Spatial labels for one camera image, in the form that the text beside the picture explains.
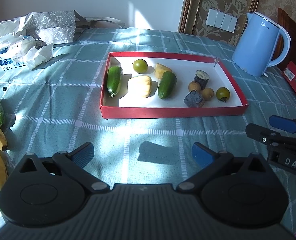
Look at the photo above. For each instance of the pale yellow ridged fruit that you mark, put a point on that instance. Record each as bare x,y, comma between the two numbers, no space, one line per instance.
140,86

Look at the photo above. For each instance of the white tissue pack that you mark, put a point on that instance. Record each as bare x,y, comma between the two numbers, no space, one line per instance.
20,46

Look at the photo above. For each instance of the green tomato with stem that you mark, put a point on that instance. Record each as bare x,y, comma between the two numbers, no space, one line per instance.
223,94

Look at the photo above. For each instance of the blue electric kettle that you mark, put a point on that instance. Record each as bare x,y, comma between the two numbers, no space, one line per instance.
257,44

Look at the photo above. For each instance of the gold ornate wall frame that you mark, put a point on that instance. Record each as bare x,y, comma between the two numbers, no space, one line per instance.
194,13

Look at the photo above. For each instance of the silver patterned gift bag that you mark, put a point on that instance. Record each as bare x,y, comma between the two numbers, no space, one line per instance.
58,27

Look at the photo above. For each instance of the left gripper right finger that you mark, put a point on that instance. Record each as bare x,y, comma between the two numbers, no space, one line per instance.
212,164

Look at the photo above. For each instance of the orange yellow ridged fruit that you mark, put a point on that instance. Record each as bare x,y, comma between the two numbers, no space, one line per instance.
160,69

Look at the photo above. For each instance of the dark sugarcane piece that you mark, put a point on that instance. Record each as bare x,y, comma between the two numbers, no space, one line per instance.
202,78
194,99

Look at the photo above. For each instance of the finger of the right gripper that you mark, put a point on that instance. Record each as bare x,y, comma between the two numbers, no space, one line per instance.
264,135
288,125

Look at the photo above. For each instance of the white wall switch panel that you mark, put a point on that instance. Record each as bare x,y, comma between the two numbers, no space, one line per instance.
221,20

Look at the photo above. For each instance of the teal checked tablecloth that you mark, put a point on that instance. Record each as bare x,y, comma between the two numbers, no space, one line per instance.
55,107

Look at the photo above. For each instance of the cut green cucumber half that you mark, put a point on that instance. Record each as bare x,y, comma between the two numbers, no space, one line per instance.
167,85

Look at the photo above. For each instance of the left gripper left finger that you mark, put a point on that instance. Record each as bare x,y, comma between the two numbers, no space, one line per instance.
72,165

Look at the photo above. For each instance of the brown kiwi fruit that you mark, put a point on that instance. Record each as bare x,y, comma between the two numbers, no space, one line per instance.
194,86
207,94

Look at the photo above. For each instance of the red cardboard box tray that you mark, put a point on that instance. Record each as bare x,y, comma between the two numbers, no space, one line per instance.
126,106

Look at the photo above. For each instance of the whole green cucumber piece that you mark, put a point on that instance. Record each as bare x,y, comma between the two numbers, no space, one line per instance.
114,80

